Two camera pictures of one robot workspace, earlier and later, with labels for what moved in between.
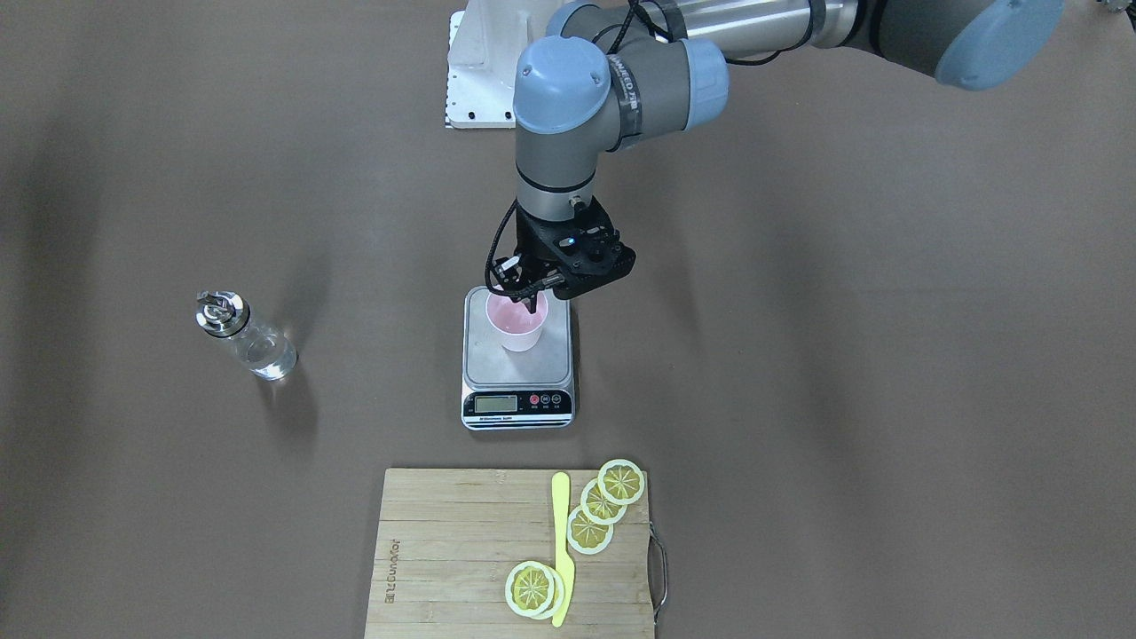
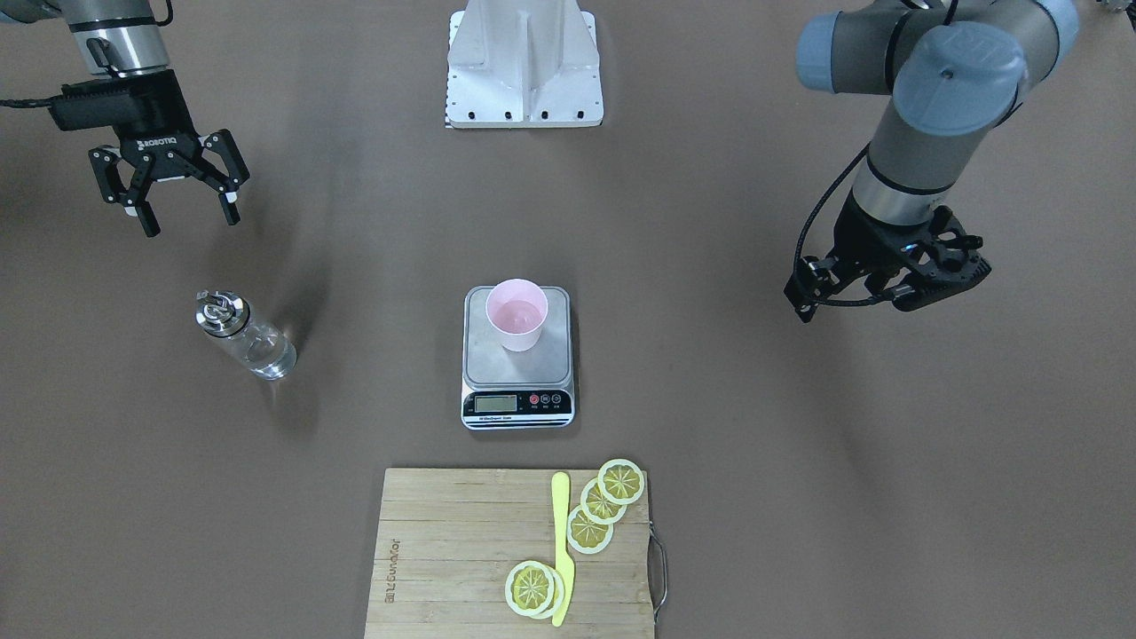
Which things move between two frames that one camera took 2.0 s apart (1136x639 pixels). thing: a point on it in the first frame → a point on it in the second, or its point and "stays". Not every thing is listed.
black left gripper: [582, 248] → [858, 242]
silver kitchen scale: [511, 390] stays
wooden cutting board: [447, 539] stays
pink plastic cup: [516, 326] stays
